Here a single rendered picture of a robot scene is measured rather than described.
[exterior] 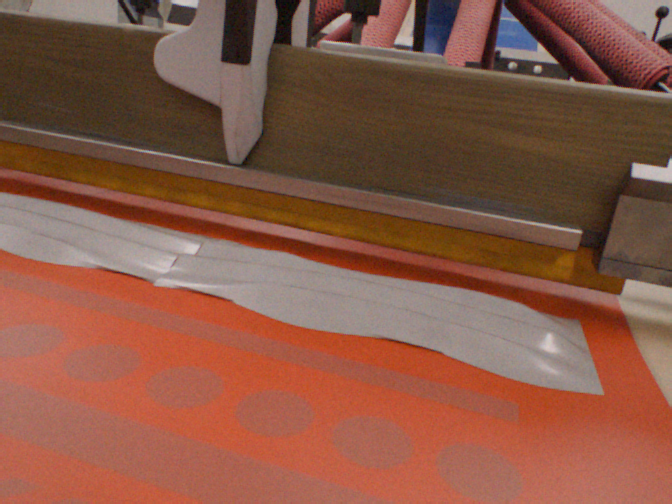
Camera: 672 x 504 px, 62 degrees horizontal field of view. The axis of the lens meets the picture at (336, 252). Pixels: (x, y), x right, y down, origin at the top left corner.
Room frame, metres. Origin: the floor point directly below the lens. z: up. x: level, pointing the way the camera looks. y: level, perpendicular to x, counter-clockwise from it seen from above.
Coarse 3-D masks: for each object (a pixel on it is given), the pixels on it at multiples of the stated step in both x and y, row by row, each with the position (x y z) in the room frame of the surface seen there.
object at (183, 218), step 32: (32, 192) 0.33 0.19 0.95; (64, 192) 0.34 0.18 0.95; (96, 192) 0.35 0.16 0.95; (160, 224) 0.30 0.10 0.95; (192, 224) 0.31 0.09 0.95; (224, 224) 0.32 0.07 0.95; (256, 224) 0.33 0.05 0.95; (0, 256) 0.22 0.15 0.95; (96, 288) 0.21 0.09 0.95; (128, 288) 0.21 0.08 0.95
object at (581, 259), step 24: (0, 144) 0.36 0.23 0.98; (96, 168) 0.34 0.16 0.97; (120, 168) 0.34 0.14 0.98; (144, 168) 0.33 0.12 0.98; (216, 192) 0.32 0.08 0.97; (240, 192) 0.32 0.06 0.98; (264, 192) 0.31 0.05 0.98; (336, 216) 0.30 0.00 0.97; (360, 216) 0.30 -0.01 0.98; (384, 216) 0.30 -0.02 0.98; (456, 240) 0.29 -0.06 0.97; (480, 240) 0.28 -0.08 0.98; (504, 240) 0.28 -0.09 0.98; (576, 264) 0.27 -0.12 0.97
